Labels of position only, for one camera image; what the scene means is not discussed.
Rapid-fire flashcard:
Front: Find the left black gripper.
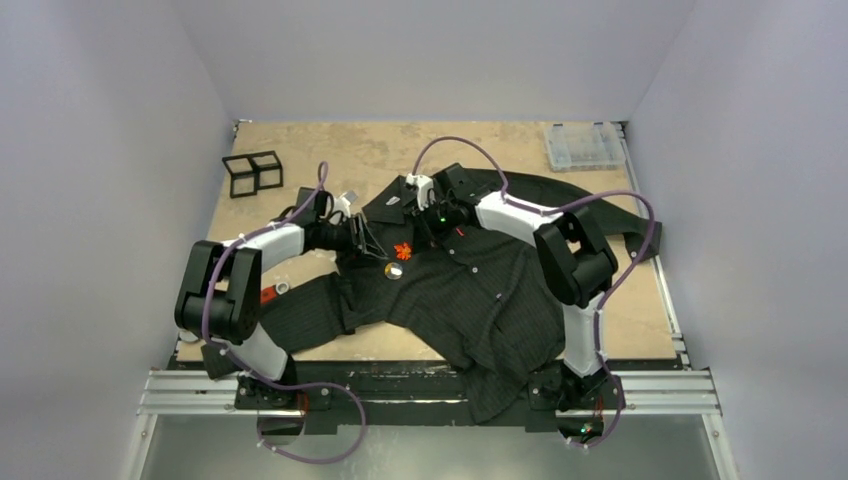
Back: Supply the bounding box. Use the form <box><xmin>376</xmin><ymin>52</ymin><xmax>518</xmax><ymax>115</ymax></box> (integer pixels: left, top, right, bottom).
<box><xmin>315</xmin><ymin>214</ymin><xmax>387</xmax><ymax>268</ymax></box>

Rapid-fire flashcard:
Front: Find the round silver brooch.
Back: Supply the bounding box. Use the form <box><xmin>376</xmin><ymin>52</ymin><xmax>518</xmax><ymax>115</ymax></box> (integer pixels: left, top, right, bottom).
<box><xmin>384</xmin><ymin>262</ymin><xmax>403</xmax><ymax>280</ymax></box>

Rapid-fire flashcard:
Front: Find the black pinstriped shirt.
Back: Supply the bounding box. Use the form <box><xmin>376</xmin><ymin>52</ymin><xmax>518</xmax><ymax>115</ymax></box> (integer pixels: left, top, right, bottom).
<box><xmin>260</xmin><ymin>169</ymin><xmax>658</xmax><ymax>419</ymax></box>

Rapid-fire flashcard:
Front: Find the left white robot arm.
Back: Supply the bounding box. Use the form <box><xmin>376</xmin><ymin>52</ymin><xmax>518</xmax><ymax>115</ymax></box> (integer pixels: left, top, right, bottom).
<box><xmin>174</xmin><ymin>187</ymin><xmax>389</xmax><ymax>409</ymax></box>

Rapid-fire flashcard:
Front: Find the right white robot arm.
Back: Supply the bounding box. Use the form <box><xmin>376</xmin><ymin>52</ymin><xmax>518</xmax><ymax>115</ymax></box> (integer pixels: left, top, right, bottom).
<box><xmin>403</xmin><ymin>164</ymin><xmax>618</xmax><ymax>410</ymax></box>

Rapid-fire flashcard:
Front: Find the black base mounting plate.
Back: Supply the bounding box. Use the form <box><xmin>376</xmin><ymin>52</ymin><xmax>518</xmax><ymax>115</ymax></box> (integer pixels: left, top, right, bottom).
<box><xmin>233</xmin><ymin>361</ymin><xmax>626</xmax><ymax>442</ymax></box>

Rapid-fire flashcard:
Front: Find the clear plastic organizer box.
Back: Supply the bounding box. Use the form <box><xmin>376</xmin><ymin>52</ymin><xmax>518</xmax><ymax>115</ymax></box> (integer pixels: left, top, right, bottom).
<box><xmin>543</xmin><ymin>121</ymin><xmax>626</xmax><ymax>172</ymax></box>

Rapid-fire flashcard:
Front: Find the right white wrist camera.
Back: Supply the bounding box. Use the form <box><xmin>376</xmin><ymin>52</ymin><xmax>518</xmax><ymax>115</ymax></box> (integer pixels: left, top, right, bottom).
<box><xmin>405</xmin><ymin>173</ymin><xmax>435</xmax><ymax>211</ymax></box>

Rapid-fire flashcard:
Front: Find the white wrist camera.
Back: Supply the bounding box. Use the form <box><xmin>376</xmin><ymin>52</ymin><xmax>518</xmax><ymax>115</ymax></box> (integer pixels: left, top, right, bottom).
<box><xmin>329</xmin><ymin>190</ymin><xmax>359</xmax><ymax>219</ymax></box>
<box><xmin>405</xmin><ymin>173</ymin><xmax>435</xmax><ymax>211</ymax></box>

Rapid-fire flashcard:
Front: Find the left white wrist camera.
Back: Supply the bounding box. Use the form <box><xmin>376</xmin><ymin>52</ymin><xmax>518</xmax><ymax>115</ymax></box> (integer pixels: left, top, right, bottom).
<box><xmin>329</xmin><ymin>190</ymin><xmax>359</xmax><ymax>219</ymax></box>

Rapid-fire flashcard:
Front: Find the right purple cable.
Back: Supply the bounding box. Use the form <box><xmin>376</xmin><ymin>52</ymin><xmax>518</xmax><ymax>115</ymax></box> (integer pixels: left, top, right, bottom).
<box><xmin>411</xmin><ymin>135</ymin><xmax>657</xmax><ymax>450</ymax></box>

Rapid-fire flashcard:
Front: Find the purple cable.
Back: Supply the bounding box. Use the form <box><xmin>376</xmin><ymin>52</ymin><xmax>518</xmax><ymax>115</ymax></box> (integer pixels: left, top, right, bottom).
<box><xmin>200</xmin><ymin>160</ymin><xmax>368</xmax><ymax>466</ymax></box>
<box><xmin>411</xmin><ymin>135</ymin><xmax>657</xmax><ymax>450</ymax></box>

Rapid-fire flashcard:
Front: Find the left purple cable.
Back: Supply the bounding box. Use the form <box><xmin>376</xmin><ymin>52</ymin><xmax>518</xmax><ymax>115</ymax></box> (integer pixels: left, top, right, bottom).
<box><xmin>200</xmin><ymin>160</ymin><xmax>368</xmax><ymax>466</ymax></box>

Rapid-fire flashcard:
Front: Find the red handled adjustable wrench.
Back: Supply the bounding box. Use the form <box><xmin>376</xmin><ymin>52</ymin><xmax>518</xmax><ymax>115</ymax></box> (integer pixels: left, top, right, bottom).
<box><xmin>260</xmin><ymin>281</ymin><xmax>290</xmax><ymax>305</ymax></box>

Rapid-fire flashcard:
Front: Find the black display frame box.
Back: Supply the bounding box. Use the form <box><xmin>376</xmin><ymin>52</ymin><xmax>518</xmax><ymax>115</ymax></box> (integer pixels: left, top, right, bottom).
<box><xmin>221</xmin><ymin>150</ymin><xmax>284</xmax><ymax>199</ymax></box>

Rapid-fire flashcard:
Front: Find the aluminium rail frame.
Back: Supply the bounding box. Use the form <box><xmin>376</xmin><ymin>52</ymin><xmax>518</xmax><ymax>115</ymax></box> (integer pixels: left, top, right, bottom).
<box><xmin>118</xmin><ymin>370</ymin><xmax>739</xmax><ymax>479</ymax></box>

